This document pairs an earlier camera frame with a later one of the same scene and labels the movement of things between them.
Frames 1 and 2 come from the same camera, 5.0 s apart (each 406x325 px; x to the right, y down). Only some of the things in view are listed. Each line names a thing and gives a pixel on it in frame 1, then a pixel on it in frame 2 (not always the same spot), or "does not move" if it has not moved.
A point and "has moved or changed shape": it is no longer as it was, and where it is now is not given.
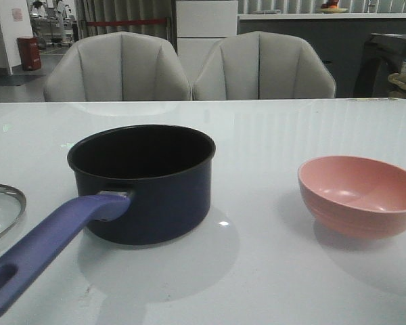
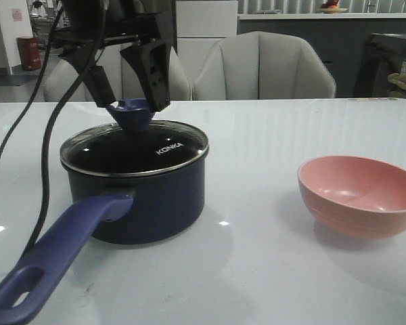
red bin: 30,53 does not move
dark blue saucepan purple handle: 153,185 has moved or changed shape
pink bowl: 359,197 does not move
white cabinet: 200,26 does not move
